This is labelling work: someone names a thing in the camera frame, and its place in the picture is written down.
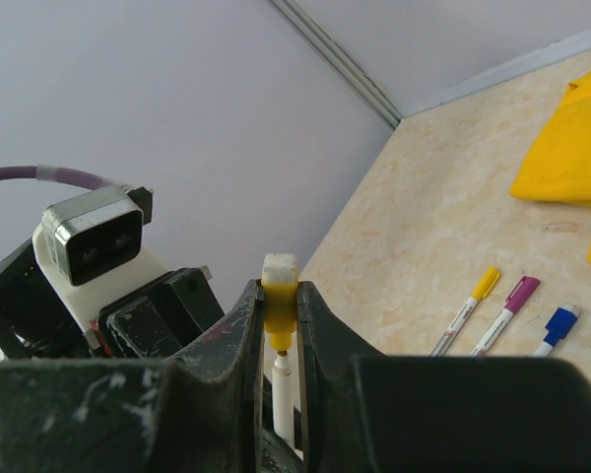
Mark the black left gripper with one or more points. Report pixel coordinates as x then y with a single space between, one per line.
138 310

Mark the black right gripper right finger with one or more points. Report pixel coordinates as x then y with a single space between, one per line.
363 411

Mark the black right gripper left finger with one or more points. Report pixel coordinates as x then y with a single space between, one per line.
199 410

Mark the thin white yellow-end pen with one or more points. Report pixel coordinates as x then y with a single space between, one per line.
282 398

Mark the white yellow whiteboard marker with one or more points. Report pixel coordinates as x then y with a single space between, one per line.
454 328

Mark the white purple-end pen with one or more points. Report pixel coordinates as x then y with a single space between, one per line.
492 334

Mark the small yellow pen cap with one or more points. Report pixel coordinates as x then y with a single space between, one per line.
279 281

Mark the white blue-end pen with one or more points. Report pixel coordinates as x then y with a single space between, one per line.
544 350

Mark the small blue pen cap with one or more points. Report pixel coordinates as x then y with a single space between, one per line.
560 324

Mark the yellow marker cap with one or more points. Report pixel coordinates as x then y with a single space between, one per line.
485 286

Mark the purple marker cap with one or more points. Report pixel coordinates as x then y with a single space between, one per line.
521 293

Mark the clear pen cap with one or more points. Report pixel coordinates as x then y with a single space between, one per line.
561 227

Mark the yellow folded t-shirt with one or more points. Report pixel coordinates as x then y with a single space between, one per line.
557 167

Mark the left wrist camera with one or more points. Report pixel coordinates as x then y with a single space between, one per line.
90 250

